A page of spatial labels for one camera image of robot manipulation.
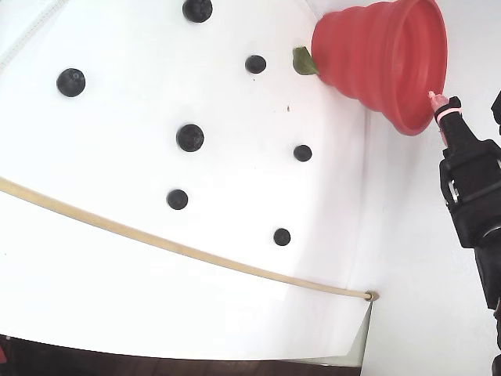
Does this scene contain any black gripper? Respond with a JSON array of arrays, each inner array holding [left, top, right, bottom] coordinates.
[[428, 90, 501, 248]]

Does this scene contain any red collapsible silicone cup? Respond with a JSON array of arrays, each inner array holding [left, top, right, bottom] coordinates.
[[311, 0, 449, 137]]

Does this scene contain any small green leaf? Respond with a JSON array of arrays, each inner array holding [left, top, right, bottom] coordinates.
[[292, 46, 320, 76]]

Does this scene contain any long thin wooden stick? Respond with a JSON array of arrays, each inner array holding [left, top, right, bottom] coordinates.
[[0, 175, 369, 302]]

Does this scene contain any large dark blueberry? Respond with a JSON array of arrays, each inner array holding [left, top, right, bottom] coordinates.
[[182, 0, 214, 24], [175, 124, 205, 153], [56, 67, 86, 98]]

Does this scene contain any large white base sheet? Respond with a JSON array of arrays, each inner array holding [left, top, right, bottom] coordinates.
[[0, 0, 372, 361]]

